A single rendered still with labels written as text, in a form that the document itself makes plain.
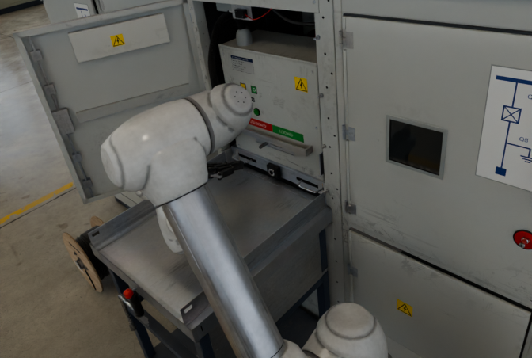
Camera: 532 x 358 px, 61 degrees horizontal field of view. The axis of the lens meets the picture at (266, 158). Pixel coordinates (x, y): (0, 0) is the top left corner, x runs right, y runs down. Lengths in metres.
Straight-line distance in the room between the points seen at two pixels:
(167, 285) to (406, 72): 0.98
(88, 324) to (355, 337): 1.96
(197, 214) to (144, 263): 0.80
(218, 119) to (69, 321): 2.10
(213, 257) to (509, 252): 0.84
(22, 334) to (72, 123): 1.40
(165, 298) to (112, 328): 1.20
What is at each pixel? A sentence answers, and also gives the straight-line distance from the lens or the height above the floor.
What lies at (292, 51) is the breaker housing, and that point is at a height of 1.39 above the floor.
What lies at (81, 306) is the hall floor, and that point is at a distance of 2.88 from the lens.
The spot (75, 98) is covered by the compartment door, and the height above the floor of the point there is 1.29.
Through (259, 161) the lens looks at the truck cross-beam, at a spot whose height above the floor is 0.90.
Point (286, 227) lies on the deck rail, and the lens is 1.58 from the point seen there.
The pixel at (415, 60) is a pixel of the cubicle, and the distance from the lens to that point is 1.24.
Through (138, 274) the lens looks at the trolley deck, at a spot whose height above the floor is 0.85.
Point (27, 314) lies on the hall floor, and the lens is 3.02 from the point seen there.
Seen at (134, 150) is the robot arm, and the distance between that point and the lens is 0.84.
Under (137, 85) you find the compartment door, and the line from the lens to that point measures 1.91.
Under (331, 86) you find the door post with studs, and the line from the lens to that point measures 1.45.
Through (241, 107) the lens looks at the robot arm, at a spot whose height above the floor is 1.54.
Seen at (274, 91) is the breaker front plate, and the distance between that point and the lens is 1.70.
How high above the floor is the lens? 1.92
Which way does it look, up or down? 31 degrees down
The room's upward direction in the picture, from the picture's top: 8 degrees counter-clockwise
